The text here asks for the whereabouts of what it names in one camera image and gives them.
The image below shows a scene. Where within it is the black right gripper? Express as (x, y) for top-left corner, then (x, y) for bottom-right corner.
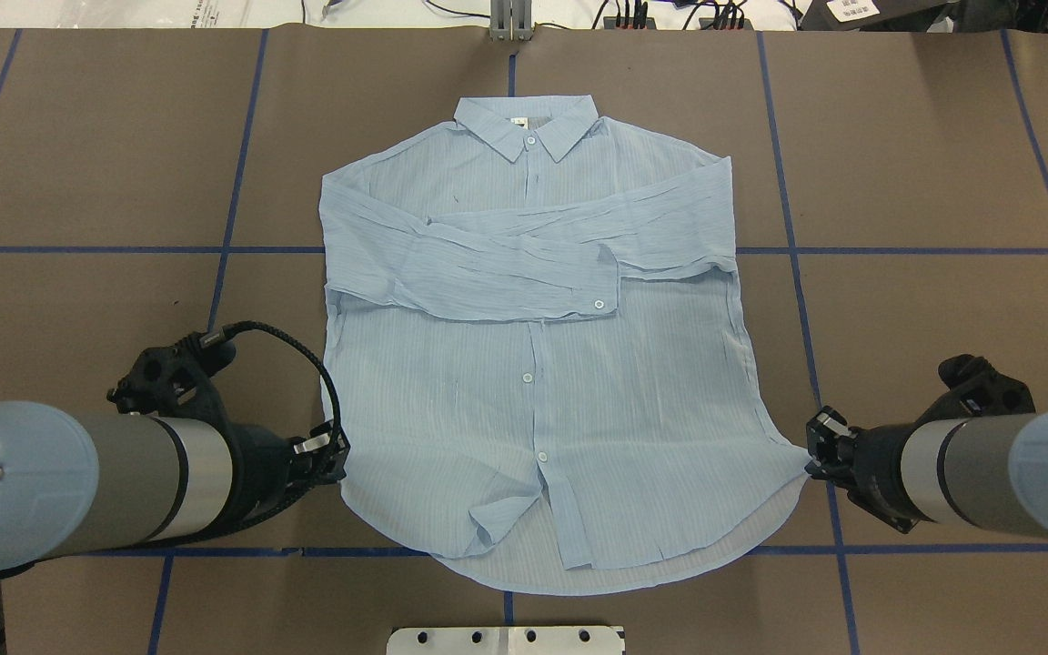
(804, 409), (927, 534)

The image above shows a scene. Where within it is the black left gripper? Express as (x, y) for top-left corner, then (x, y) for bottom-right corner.
(224, 420), (350, 536)

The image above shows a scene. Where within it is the light blue button-up shirt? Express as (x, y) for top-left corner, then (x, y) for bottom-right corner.
(319, 96), (808, 597)

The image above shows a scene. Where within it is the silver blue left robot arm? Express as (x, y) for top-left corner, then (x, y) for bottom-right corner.
(0, 401), (349, 654)

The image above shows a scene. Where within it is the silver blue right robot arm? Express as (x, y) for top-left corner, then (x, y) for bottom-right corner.
(806, 407), (1048, 539)

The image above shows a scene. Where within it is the black monitor with label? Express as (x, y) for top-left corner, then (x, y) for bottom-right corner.
(796, 1), (1048, 34)

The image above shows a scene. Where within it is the black power strip with plugs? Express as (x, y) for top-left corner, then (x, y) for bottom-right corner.
(591, 1), (754, 32)

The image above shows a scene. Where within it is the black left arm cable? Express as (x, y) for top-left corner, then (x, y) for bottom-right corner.
(206, 320), (345, 438)

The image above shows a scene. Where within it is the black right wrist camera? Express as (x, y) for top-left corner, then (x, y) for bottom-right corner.
(937, 354), (1036, 416)

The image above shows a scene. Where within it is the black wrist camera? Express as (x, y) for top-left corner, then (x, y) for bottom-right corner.
(106, 332), (237, 419)
(937, 354), (1036, 416)

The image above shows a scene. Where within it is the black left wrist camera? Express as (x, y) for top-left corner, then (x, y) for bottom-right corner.
(106, 332), (237, 419)

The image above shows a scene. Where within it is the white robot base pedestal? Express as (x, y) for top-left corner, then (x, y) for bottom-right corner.
(386, 625), (628, 654)

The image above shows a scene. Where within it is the grey aluminium frame post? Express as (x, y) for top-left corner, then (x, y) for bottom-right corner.
(489, 0), (534, 42)

